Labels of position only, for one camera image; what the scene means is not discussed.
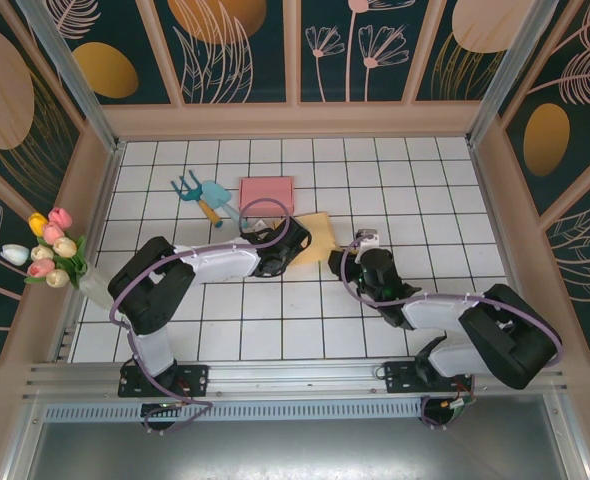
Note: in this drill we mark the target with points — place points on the pink paper box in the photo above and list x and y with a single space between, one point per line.
267 192

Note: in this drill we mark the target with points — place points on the white artificial tulip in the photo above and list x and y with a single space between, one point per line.
14 254

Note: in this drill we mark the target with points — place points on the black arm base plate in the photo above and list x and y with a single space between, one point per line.
200 377
400 377

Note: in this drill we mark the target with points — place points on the yellow artificial tulip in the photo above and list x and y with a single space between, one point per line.
37 223

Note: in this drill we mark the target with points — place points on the green tulip leaves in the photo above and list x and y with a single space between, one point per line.
77 262

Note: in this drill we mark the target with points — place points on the cream artificial tulip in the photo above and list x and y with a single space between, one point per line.
57 278
65 246
41 253

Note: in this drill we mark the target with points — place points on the white ribbed vase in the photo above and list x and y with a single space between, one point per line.
95 290

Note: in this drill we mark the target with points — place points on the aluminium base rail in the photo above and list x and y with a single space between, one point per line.
300 375

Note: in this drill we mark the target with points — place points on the aluminium frame post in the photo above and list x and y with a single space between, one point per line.
75 80
510 70

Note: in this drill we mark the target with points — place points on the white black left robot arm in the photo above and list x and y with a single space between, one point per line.
215 262

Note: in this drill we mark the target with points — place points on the aluminium side rail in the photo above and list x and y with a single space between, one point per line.
92 210

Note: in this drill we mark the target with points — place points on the yellow paper box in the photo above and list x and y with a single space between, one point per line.
320 235

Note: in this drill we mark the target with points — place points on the pink artificial tulip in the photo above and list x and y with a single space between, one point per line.
40 269
53 234
60 217

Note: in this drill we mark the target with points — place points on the light blue toy shovel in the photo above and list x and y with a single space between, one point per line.
215 194

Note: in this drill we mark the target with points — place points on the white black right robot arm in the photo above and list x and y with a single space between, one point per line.
435 312

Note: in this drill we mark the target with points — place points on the grey metal sheet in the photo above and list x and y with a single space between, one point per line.
300 450

